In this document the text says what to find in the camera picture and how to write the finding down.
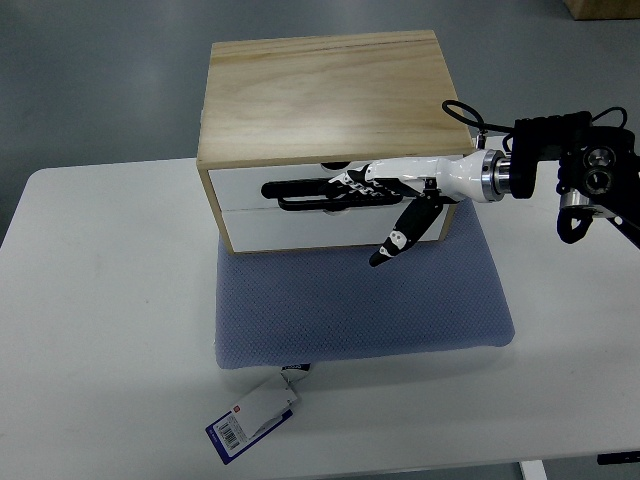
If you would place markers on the blue-grey mesh cushion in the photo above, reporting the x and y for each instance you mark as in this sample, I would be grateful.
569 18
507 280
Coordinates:
305 307

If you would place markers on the white table leg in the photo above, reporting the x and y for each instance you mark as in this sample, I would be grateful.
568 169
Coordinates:
533 470

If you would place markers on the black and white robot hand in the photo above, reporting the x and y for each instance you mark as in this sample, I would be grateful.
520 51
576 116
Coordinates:
429 182

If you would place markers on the cardboard box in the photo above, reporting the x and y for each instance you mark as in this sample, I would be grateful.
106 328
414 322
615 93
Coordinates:
587 10

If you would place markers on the white and blue price tag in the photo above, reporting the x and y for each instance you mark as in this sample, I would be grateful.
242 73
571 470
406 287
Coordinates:
256 414

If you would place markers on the light wood drawer cabinet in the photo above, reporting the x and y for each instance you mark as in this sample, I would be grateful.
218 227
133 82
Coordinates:
326 99

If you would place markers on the black bracket at table edge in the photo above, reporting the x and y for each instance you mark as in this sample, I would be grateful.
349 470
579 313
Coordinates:
618 458

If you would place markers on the white drawer black handle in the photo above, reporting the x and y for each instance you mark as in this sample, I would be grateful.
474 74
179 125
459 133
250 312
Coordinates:
305 188

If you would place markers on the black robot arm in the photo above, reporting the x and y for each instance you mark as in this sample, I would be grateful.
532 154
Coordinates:
598 169

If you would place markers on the white lower drawer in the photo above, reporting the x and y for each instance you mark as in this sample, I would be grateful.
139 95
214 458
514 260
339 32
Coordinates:
266 227

